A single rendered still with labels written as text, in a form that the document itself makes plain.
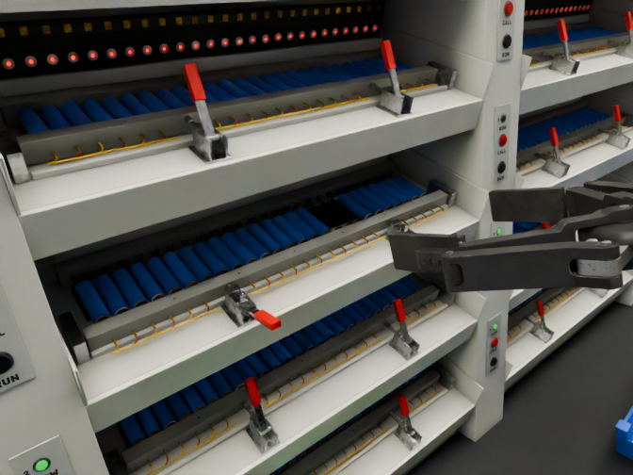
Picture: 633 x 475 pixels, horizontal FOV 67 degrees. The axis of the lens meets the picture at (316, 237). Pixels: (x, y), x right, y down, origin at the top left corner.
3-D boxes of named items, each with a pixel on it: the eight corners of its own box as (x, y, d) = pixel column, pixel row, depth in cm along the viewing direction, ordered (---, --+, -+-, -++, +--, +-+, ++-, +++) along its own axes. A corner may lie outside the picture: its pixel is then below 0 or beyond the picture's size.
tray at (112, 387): (473, 242, 80) (490, 192, 74) (93, 434, 47) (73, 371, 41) (387, 188, 92) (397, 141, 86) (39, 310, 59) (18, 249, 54)
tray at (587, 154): (648, 153, 117) (678, 98, 109) (505, 225, 85) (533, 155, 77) (571, 122, 130) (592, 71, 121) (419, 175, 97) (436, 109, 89)
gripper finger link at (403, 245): (472, 274, 34) (465, 278, 34) (400, 266, 40) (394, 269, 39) (464, 234, 33) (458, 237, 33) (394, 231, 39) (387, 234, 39)
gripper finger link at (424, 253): (484, 270, 32) (457, 286, 31) (427, 264, 36) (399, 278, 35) (481, 249, 32) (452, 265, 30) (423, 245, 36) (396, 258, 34)
